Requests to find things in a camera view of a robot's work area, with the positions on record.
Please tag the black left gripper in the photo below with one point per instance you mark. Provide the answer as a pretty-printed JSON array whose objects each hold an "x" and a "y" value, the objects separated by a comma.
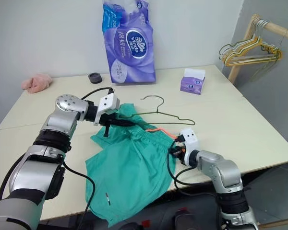
[{"x": 109, "y": 119}]

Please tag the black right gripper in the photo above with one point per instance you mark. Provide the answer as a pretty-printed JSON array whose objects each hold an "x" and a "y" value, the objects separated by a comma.
[{"x": 181, "y": 153}]

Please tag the green shorts garment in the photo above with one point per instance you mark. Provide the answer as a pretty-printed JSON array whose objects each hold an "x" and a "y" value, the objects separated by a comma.
[{"x": 129, "y": 167}]

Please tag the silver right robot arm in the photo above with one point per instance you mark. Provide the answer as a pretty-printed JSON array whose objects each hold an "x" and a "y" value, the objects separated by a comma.
[{"x": 220, "y": 167}]

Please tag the black round puck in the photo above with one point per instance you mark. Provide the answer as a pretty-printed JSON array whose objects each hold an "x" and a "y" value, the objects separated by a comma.
[{"x": 95, "y": 78}]

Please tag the purple tissue multipack bag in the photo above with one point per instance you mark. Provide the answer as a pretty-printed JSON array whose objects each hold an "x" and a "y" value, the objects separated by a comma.
[{"x": 132, "y": 62}]

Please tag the purple tissue box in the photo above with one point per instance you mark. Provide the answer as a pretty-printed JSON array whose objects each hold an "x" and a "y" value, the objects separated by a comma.
[{"x": 190, "y": 85}]

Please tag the small red block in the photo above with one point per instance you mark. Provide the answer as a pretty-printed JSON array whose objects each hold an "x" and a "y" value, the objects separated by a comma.
[{"x": 146, "y": 223}]

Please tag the pink cloth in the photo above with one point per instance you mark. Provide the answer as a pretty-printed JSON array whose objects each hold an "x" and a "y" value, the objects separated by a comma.
[{"x": 37, "y": 83}]

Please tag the wooden clothes rack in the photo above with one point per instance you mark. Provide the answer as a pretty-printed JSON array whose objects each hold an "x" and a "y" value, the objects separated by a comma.
[{"x": 278, "y": 28}]

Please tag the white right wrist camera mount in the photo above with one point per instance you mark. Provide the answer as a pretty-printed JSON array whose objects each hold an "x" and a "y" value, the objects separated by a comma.
[{"x": 189, "y": 139}]

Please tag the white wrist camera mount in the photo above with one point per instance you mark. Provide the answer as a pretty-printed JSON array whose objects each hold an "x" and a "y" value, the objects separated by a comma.
[
  {"x": 189, "y": 139},
  {"x": 109, "y": 103}
]

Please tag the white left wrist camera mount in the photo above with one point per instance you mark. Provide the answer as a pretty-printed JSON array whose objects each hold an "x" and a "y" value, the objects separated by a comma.
[{"x": 109, "y": 103}]

